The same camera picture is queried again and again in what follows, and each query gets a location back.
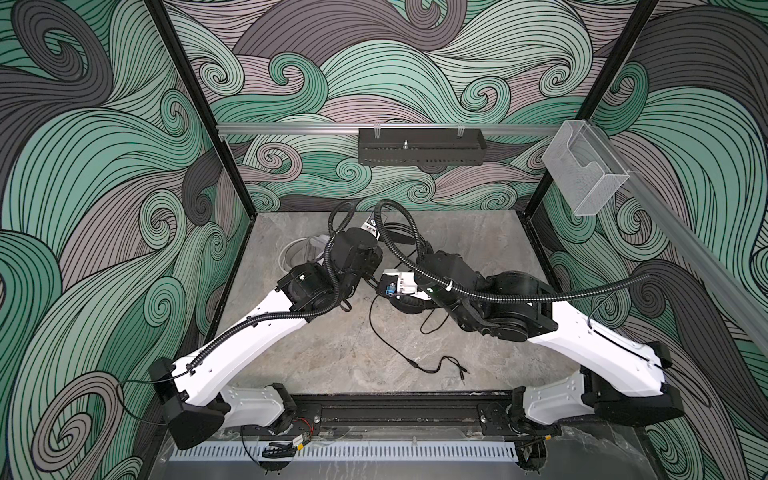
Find white headphones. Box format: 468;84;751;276
278;234;330;273

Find black gaming headphones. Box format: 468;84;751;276
362;215;437;315

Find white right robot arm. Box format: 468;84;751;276
395;251;684;427

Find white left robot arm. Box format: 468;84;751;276
148;227;383;450

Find black corrugated right conduit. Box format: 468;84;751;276
373;199;652;304

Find black corrugated conduit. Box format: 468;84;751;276
186;201;355;375
373;199;652;304

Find black corrugated left conduit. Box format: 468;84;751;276
186;201;355;375

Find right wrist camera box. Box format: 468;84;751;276
377;269;430;300

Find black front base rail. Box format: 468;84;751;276
281;389;601;436

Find black perforated wall tray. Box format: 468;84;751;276
357;129;488;173

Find aluminium back rail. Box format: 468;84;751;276
216;122;560;137

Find aluminium rail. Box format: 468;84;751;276
216;122;560;137
584;122;768;355

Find white slotted cable duct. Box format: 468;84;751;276
170;440;518;463

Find clear plastic wall bin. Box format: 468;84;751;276
542;120;629;217

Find aluminium right rail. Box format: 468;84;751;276
584;122;768;355

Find black left rear frame post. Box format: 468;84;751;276
145;0;257;222

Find black frame post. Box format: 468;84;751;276
145;0;257;222
518;0;658;226

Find black right rear frame post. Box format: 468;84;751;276
518;0;658;226

